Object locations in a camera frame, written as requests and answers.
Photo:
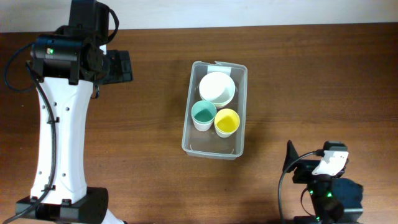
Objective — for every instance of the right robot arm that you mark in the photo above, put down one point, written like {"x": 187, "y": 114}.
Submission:
{"x": 334, "y": 199}

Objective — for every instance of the teal plastic cup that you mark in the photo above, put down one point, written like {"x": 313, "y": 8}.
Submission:
{"x": 203, "y": 112}

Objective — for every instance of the clear plastic storage container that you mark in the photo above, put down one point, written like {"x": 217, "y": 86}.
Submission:
{"x": 208, "y": 144}

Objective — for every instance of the pink plastic cup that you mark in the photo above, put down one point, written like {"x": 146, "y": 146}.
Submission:
{"x": 202, "y": 126}

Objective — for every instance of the teal plastic bowl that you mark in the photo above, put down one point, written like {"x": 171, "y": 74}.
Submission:
{"x": 227, "y": 95}

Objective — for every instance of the white plastic cup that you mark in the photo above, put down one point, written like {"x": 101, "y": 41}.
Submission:
{"x": 223, "y": 134}

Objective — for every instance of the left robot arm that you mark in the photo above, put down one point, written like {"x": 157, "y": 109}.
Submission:
{"x": 67, "y": 69}

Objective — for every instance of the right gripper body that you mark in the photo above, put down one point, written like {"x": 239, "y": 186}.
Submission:
{"x": 306, "y": 175}

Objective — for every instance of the white label on container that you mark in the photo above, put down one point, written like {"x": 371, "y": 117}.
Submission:
{"x": 213, "y": 68}

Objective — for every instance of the white plastic bowl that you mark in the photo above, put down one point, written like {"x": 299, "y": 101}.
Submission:
{"x": 212, "y": 85}

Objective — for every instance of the yellow plastic cup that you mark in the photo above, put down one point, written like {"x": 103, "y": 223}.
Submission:
{"x": 227, "y": 121}

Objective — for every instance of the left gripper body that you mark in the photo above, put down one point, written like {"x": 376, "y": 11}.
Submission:
{"x": 116, "y": 70}

